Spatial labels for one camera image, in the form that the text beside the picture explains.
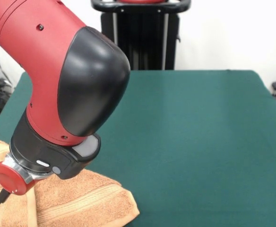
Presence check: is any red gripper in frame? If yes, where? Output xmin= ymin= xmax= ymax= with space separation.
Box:
xmin=0 ymin=162 xmax=43 ymax=205

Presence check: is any tan terry towel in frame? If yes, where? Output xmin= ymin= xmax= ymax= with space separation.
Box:
xmin=0 ymin=136 xmax=140 ymax=227

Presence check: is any dark green table cloth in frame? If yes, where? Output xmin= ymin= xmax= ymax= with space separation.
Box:
xmin=0 ymin=70 xmax=276 ymax=227

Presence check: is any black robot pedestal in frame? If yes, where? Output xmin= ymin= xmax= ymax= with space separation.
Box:
xmin=90 ymin=0 xmax=191 ymax=71

